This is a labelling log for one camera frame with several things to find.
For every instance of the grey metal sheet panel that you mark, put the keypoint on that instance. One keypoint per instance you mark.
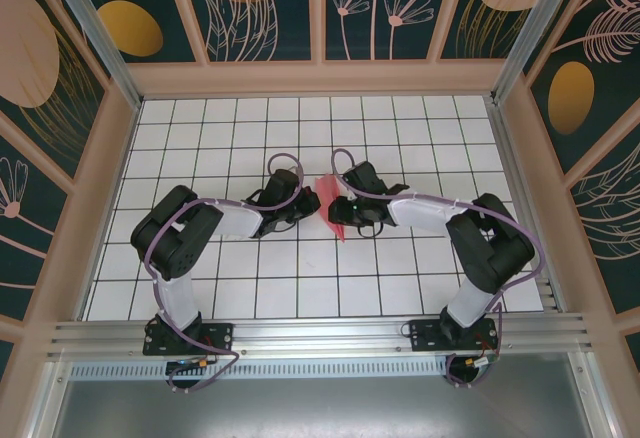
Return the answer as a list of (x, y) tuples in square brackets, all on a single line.
[(320, 408)]

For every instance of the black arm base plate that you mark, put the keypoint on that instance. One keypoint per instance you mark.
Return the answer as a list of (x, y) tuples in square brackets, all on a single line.
[(217, 338), (425, 335)]

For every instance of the aluminium side rail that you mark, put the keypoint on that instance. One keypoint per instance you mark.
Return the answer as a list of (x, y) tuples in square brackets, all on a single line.
[(525, 208)]

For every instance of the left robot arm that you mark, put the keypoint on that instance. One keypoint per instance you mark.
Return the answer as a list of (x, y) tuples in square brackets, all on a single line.
[(175, 233)]

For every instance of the long aluminium mounting rail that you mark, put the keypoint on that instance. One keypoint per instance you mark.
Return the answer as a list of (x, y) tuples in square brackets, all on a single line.
[(320, 333)]

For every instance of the aluminium frame strut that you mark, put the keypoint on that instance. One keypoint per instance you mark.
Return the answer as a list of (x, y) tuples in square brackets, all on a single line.
[(595, 398), (47, 403)]

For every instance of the aluminium corner post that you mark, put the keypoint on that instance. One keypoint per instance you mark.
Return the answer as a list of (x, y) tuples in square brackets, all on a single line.
[(535, 33), (95, 33)]

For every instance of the pink paper sheet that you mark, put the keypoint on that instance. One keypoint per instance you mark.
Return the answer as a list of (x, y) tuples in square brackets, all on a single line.
[(324, 198)]

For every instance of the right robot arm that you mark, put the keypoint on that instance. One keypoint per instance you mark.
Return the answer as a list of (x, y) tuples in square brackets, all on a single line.
[(490, 248)]

